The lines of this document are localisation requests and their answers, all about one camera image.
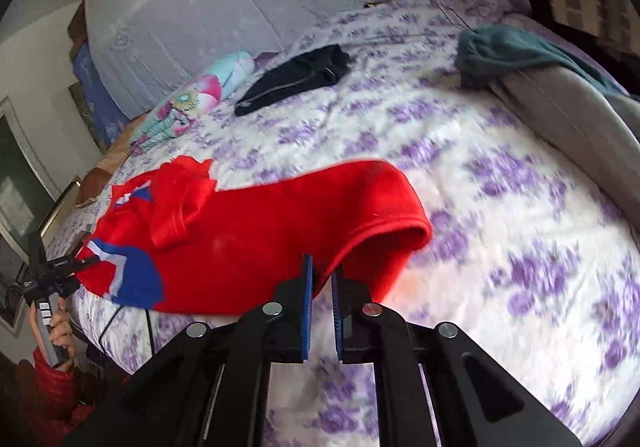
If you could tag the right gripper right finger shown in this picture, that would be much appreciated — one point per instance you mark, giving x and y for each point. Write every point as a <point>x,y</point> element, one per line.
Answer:
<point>337,312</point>

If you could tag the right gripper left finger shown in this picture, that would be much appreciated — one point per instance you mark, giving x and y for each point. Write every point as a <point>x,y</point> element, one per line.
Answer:
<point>306,308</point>

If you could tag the red blue white track pants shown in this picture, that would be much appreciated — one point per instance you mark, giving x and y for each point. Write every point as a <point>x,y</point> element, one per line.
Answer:
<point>173,241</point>

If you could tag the red jacket left forearm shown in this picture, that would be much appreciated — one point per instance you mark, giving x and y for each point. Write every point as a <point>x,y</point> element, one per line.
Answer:
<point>50,399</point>

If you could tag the brown orange pillow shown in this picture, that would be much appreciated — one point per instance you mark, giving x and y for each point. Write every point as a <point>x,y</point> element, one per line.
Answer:
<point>95,181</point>

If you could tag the purple floral bed sheet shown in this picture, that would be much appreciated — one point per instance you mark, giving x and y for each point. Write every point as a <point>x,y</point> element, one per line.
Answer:
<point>528,256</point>

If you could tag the folded floral teal quilt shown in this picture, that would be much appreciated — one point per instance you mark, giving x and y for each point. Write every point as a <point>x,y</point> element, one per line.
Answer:
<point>186,105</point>

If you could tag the folded black pants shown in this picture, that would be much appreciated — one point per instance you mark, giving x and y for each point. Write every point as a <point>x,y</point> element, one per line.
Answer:
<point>322,67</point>

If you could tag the teal green garment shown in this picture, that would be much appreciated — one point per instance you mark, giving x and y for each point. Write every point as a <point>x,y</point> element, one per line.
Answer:
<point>497,50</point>

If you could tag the grey fleece garment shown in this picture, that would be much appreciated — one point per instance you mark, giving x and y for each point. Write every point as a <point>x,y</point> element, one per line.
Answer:
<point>567,111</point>

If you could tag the window with white frame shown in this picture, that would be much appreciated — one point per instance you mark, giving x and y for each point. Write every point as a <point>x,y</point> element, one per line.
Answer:
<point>27,191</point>

